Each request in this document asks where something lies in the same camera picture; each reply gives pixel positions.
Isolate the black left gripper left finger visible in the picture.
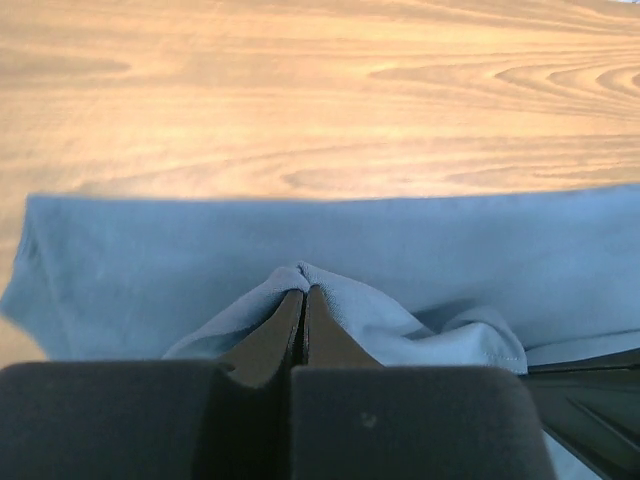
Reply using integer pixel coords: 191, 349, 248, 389
1, 290, 304, 479

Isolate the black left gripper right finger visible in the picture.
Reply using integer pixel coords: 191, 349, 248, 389
290, 287, 555, 479

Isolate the teal blue t-shirt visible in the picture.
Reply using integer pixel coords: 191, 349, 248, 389
1, 185, 639, 479

